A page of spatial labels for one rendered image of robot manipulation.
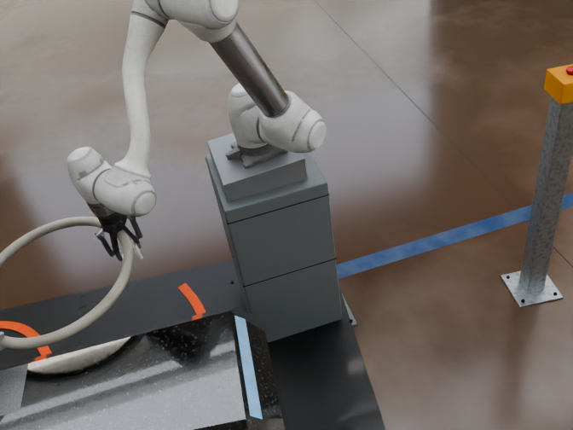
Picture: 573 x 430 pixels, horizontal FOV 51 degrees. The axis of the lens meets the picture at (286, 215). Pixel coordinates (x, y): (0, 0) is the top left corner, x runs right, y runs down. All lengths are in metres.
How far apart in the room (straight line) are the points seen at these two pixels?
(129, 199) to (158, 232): 1.87
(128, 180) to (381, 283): 1.63
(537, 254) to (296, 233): 1.06
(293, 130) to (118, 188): 0.65
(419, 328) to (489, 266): 0.52
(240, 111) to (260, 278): 0.71
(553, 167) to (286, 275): 1.11
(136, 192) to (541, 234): 1.71
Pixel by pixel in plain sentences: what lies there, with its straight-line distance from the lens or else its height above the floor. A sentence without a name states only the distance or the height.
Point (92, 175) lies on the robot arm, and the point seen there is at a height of 1.26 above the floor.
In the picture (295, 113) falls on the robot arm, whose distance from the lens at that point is 1.99.
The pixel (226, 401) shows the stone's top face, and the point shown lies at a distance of 1.58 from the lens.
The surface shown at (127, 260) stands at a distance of 1.83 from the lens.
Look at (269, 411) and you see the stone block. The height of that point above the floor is 0.81.
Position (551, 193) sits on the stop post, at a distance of 2.57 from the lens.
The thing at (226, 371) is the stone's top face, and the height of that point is 0.87.
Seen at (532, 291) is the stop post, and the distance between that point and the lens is 2.95.
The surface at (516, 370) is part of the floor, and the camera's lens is 2.69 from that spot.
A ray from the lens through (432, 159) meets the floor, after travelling 3.71.
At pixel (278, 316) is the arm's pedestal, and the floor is 0.17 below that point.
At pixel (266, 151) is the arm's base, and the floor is 0.92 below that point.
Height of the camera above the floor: 2.17
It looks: 40 degrees down
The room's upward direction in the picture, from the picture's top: 10 degrees counter-clockwise
